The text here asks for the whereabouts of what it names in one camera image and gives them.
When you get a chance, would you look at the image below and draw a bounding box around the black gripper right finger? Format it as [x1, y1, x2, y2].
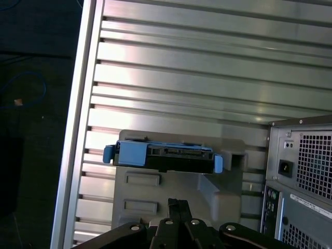
[181, 201, 288, 249]

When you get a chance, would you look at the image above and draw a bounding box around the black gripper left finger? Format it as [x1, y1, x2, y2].
[87, 198, 182, 249]

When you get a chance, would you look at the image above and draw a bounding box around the hard disk in blue carrier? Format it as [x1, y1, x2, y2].
[103, 139, 224, 175]

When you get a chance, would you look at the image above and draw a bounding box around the grey plastic parts rack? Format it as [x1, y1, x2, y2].
[112, 129, 250, 229]

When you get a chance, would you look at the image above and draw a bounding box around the black open PC case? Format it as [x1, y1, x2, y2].
[259, 114, 332, 249]

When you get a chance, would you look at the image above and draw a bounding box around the grey power supply unit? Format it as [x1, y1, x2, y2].
[269, 123, 332, 200]

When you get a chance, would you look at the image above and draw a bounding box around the blue floor cable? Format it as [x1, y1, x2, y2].
[0, 72, 47, 110]

